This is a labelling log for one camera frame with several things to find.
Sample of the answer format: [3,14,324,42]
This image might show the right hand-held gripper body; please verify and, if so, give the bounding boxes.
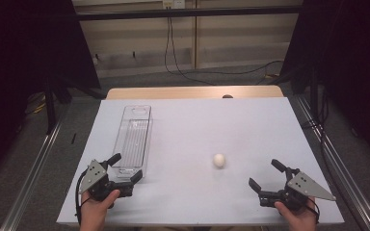
[258,167,337,212]

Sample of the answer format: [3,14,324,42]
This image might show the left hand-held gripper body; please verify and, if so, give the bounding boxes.
[78,158,134,203]

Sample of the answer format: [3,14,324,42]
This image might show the clear plastic egg tray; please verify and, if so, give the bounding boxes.
[111,104,154,179]

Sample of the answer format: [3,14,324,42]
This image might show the white egg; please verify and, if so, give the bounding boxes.
[212,153,226,168]

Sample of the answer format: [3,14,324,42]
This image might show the person's left hand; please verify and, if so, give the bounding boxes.
[80,189,121,225]

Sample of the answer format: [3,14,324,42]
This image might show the person's right hand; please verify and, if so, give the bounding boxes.
[274,197,320,231]

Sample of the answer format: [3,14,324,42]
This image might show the white table cover board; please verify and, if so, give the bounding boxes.
[56,96,345,225]

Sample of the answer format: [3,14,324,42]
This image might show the black metal stand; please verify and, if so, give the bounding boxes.
[42,76,75,136]

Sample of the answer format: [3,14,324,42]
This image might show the wooden table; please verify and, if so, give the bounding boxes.
[105,85,285,100]

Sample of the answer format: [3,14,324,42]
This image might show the dark curtain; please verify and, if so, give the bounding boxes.
[0,0,102,185]
[280,0,370,168]

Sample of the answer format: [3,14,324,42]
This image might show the black horizontal bar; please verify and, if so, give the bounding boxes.
[75,5,303,22]

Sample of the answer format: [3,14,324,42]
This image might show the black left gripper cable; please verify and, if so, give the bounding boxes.
[74,169,90,225]

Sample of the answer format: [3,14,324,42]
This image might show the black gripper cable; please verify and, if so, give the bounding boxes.
[74,169,90,225]
[304,196,321,224]

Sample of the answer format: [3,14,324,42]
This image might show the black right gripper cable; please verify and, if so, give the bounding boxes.
[304,196,321,224]

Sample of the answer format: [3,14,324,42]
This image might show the metal floor rail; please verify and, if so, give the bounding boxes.
[0,115,66,231]
[293,95,370,231]

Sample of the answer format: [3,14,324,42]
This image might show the black floor cable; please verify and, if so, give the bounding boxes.
[302,90,355,206]

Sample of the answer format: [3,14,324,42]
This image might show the black hanging wall cable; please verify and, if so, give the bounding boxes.
[168,17,284,77]
[164,17,216,87]

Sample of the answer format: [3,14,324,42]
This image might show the white wall outlet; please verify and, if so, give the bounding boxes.
[162,0,186,10]

